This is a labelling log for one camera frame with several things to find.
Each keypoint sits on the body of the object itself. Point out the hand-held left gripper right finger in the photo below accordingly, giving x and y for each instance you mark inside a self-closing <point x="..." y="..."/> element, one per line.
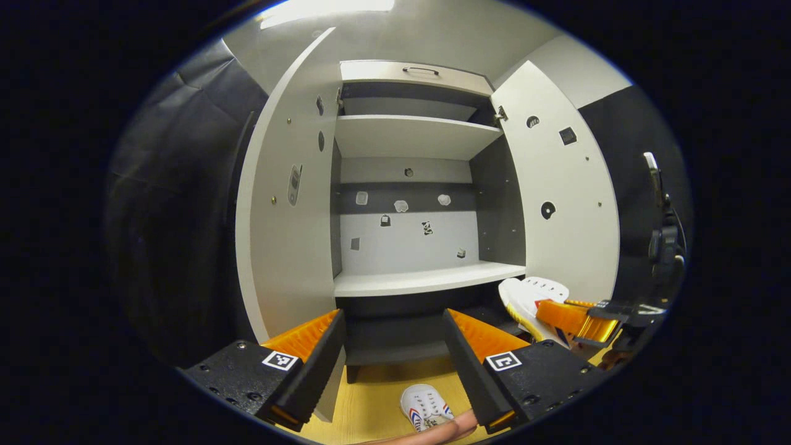
<point x="473" y="371"/>

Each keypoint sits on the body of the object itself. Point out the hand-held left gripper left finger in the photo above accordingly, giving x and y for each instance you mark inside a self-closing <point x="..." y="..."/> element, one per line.
<point x="315" y="371"/>

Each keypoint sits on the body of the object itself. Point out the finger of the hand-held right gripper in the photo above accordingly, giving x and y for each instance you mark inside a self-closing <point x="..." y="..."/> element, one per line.
<point x="559" y="315"/>

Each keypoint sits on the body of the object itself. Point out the white striped shoe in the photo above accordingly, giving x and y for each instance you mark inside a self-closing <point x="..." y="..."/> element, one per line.
<point x="525" y="296"/>
<point x="423" y="402"/>

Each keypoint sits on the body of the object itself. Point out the white cabinet door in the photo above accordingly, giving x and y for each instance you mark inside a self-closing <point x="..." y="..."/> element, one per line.
<point x="568" y="204"/>
<point x="290" y="247"/>

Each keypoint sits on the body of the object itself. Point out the white cabinet drawer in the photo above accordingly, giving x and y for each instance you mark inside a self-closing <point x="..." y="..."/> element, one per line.
<point x="414" y="77"/>

